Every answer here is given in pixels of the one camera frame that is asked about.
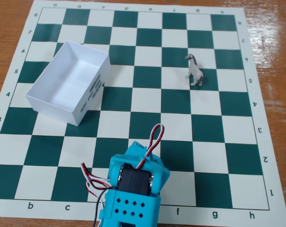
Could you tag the cyan gripper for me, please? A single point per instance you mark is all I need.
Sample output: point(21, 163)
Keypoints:
point(162, 168)

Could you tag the grey and white toy horse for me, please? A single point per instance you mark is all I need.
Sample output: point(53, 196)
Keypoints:
point(196, 71)

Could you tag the cyan robot arm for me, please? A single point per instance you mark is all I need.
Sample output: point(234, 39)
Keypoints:
point(133, 205)

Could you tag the white cardboard box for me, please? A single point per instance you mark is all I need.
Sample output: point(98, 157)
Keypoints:
point(69, 78)

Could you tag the green and white chessboard mat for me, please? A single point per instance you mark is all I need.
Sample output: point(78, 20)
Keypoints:
point(157, 99)

